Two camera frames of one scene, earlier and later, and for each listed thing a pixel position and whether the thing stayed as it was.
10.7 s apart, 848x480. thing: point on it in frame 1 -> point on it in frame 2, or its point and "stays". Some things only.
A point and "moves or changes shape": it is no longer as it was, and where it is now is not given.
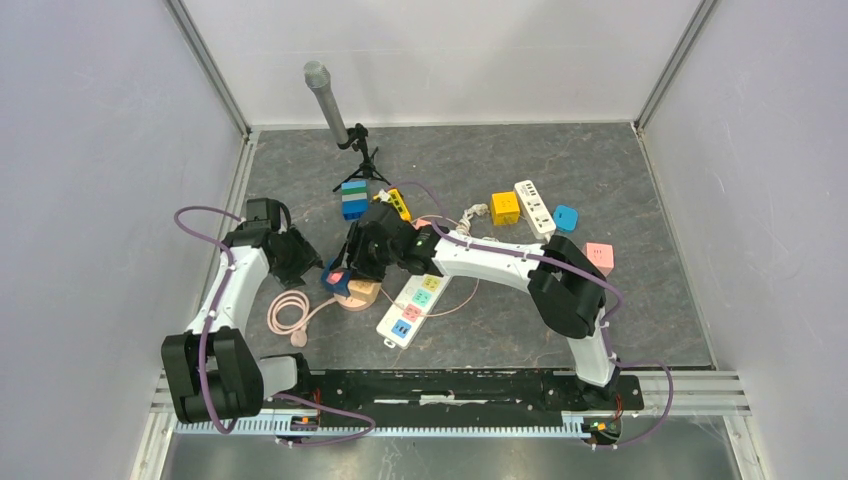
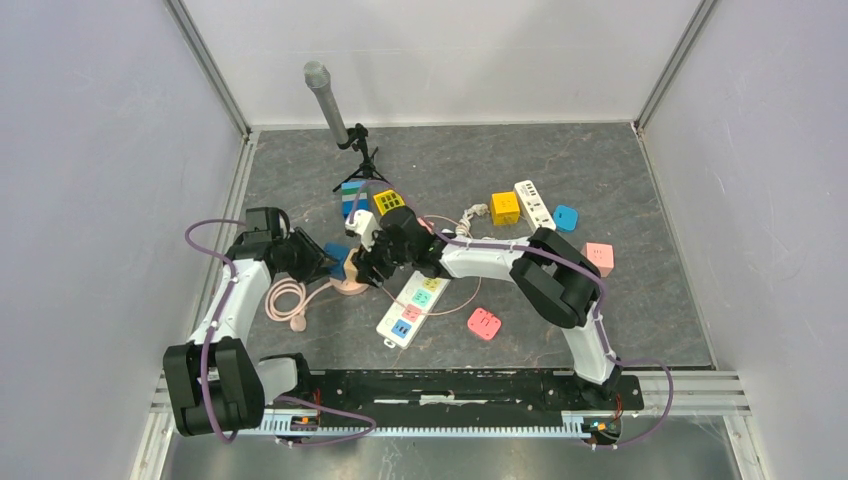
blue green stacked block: (354, 199) stays
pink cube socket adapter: (601, 255) stays
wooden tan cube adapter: (364, 290) moves or changes shape
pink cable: (298, 334) moves or changes shape
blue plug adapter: (565, 218) stays
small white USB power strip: (534, 209) stays
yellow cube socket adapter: (505, 208) stays
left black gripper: (306, 257) stays
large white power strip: (412, 308) stays
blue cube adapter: (342, 287) moves or changes shape
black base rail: (456, 395) stays
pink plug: (334, 277) moves or changes shape
